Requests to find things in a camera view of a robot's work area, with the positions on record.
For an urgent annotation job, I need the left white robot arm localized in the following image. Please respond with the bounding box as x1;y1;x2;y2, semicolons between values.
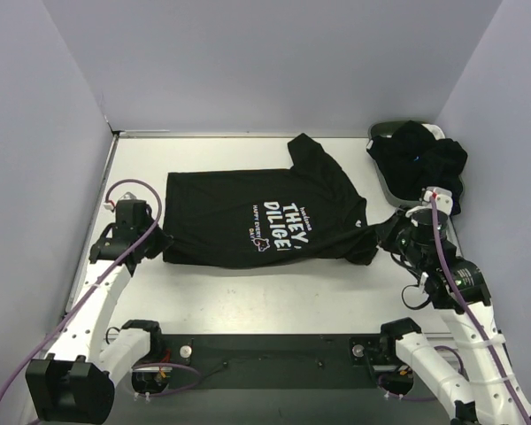
25;199;166;424

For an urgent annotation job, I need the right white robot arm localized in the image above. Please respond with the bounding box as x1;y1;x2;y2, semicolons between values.
378;206;531;424

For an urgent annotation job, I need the dark grey plastic basket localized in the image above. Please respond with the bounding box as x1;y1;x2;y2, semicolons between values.
366;120;447;210

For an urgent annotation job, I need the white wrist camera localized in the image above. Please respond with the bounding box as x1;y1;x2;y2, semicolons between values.
405;186;454;217
103;192;136;213

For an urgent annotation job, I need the white t shirt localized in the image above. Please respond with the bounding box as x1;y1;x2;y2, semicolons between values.
424;123;445;140

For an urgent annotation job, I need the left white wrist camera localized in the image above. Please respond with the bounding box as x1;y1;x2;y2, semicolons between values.
103;192;136;213

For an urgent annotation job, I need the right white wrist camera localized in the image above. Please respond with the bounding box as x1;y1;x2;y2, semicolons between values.
405;186;454;217

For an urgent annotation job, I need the black t shirt pile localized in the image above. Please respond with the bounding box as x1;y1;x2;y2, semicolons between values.
389;121;468;215

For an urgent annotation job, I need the black printed t shirt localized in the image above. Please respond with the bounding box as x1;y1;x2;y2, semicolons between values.
163;134;378;269

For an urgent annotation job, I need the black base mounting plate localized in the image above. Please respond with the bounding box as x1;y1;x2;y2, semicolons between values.
130;334;415;398

